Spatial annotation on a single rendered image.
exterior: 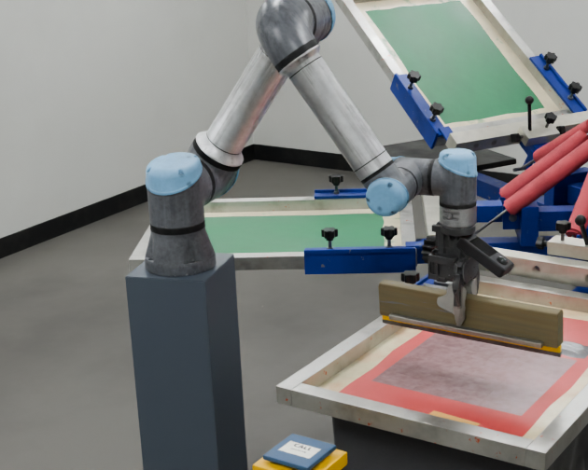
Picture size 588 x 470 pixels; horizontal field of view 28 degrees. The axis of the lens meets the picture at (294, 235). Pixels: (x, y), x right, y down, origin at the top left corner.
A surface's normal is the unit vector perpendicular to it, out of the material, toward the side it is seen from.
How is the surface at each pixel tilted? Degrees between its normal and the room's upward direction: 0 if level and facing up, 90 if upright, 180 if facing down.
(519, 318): 92
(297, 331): 0
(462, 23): 32
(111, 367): 0
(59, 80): 90
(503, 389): 0
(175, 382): 90
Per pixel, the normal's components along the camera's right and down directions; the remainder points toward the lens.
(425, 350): -0.04, -0.95
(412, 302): -0.55, 0.32
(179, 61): 0.83, 0.14
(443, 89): 0.20, -0.67
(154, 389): -0.29, 0.30
